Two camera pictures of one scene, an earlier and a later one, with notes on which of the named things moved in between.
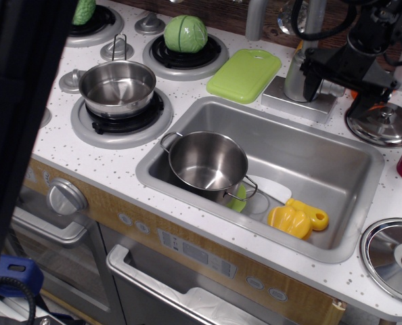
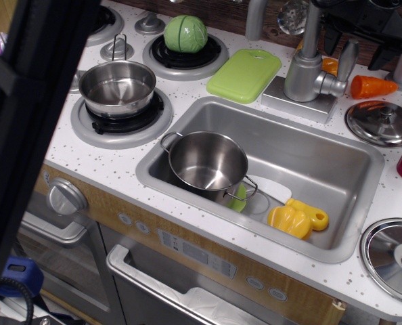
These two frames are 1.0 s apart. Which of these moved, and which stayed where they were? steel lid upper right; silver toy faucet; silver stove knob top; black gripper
Moved: black gripper
Stayed: silver stove knob top; silver toy faucet; steel lid upper right
